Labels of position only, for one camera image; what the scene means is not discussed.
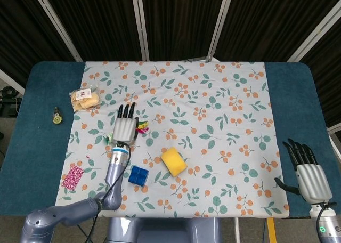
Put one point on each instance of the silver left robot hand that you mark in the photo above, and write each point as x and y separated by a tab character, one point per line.
123	128

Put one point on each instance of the pink patterned packet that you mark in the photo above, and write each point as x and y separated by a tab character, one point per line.
72	177

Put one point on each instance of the colourful feather toy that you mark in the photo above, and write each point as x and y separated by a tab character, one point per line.
143	126

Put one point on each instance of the grey-blue robot torso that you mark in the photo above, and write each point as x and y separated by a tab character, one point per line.
162	231

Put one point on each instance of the blue toy brick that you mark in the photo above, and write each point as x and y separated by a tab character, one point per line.
138	176

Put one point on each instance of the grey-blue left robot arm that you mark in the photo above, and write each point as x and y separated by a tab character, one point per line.
115	171

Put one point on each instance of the clear bag of yellow snacks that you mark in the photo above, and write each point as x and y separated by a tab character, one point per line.
85	98

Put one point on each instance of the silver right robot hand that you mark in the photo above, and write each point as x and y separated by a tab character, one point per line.
313	180

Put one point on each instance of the yellow sponge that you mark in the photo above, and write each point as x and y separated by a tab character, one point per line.
173	161

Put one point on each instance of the black folding screen white frame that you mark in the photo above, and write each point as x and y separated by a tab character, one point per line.
175	19

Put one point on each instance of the floral orange green tablecloth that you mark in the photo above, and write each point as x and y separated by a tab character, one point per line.
199	107

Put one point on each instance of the teal table cover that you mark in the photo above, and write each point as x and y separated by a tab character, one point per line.
34	152

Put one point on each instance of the black equipment on floor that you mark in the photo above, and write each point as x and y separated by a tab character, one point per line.
8	99

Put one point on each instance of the yellow floor tape strip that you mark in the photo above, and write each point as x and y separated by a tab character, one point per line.
271	231

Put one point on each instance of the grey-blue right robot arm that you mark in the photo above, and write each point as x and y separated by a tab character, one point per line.
327	224

